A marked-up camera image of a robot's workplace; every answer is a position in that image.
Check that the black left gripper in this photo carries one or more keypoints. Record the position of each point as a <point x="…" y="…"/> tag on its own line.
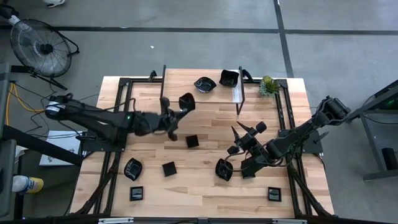
<point x="166" y="121"/>

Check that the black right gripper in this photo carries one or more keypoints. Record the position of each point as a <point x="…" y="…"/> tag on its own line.
<point x="250" y="143"/>

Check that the black wavy square plate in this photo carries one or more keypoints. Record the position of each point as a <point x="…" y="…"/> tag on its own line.
<point x="229" y="78"/>
<point x="187" y="100"/>

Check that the small black square plate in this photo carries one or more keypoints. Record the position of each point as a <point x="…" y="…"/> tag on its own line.
<point x="169" y="169"/>
<point x="274" y="194"/>
<point x="136" y="193"/>
<point x="192" y="141"/>

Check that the black leaf shaped plate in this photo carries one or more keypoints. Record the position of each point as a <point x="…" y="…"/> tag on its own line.
<point x="205" y="84"/>
<point x="222" y="171"/>
<point x="133" y="169"/>

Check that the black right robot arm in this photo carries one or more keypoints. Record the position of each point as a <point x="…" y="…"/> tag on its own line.
<point x="298" y="140"/>

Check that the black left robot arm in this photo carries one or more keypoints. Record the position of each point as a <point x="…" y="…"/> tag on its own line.
<point x="93" y="118"/>

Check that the wooden shelf riser black legs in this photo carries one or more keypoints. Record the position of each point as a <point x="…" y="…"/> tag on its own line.
<point x="180" y="84"/>

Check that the small green potted plant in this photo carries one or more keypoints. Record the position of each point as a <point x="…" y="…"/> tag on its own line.
<point x="269" y="86"/>

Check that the white cardboard box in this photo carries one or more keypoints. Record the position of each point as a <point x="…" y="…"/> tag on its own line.
<point x="62" y="140"/>

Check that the black box device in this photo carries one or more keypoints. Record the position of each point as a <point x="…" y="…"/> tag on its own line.
<point x="390" y="158"/>

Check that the black diagonal beam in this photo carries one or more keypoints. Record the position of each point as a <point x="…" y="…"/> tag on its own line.
<point x="31" y="141"/>

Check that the black floor fan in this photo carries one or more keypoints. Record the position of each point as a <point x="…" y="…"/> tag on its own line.
<point x="40" y="48"/>

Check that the person's shoe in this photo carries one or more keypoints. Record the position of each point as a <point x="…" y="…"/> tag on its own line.
<point x="54" y="2"/>
<point x="14" y="21"/>

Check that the black aluminium table frame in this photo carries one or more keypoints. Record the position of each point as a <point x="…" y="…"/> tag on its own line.
<point x="283" y="84"/>

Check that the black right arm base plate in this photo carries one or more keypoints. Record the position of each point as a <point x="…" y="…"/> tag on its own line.
<point x="314" y="146"/>

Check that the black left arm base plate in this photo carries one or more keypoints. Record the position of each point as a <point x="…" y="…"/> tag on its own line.
<point x="93" y="146"/>

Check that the silver metal bracket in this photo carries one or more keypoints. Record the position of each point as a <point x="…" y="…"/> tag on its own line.
<point x="115" y="221"/>
<point x="289" y="221"/>

